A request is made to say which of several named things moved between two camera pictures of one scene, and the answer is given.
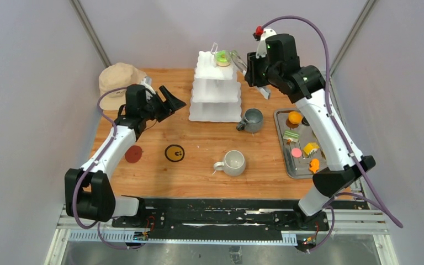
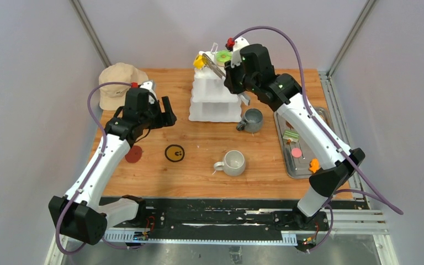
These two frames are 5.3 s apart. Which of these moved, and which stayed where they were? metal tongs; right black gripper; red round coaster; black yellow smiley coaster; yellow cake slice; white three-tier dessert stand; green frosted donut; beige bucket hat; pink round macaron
Moved: yellow cake slice; metal tongs; right black gripper
Stayed: beige bucket hat; white three-tier dessert stand; pink round macaron; red round coaster; green frosted donut; black yellow smiley coaster
